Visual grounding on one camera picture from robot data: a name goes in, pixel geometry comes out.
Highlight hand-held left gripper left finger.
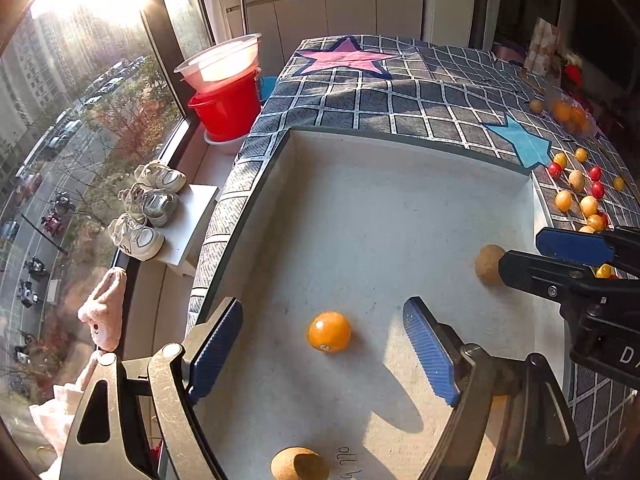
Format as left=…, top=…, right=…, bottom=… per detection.
left=59, top=296, right=244, bottom=480

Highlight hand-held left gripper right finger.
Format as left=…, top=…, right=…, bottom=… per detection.
left=402, top=296, right=587, bottom=480

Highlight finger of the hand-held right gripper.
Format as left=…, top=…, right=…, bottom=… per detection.
left=498, top=250, right=617, bottom=307
left=536, top=226, right=640, bottom=280

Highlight brown round fruit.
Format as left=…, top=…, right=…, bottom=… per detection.
left=474, top=244, right=507, bottom=286
left=270, top=446, right=330, bottom=480

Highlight orange round fruit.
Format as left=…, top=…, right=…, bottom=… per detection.
left=307, top=311, right=352, bottom=354

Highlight white foam tray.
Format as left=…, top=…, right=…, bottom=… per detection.
left=192, top=126, right=576, bottom=480

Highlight scattered yellow round fruits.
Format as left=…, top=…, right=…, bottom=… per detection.
left=529, top=99, right=626, bottom=280

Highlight pink plush slipper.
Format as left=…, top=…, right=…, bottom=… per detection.
left=77, top=266, right=128, bottom=352

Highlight clear bag of oranges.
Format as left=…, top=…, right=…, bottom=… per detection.
left=549, top=91, right=602, bottom=137

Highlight white stool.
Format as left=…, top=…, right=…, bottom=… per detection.
left=161, top=184, right=220, bottom=278

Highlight silver white sneaker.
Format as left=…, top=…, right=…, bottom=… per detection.
left=118, top=183, right=180, bottom=228

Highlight pink cloth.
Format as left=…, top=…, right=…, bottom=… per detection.
left=29, top=350, right=103, bottom=463

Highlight printed paper bag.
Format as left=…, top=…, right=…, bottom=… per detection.
left=521, top=17, right=565, bottom=87

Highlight white plastic basin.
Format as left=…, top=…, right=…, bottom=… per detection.
left=202, top=127, right=249, bottom=156

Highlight checked blanket with stars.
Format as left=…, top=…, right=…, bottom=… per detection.
left=185, top=34, right=640, bottom=471

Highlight red plastic bucket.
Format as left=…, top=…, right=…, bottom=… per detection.
left=187, top=70, right=263, bottom=142

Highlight clear plastic basin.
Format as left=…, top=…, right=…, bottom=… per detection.
left=174, top=33, right=263, bottom=94

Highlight white cabinet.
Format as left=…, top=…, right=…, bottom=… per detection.
left=217, top=0, right=431, bottom=63

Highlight glass window pane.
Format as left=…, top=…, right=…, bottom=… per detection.
left=156, top=0, right=216, bottom=50

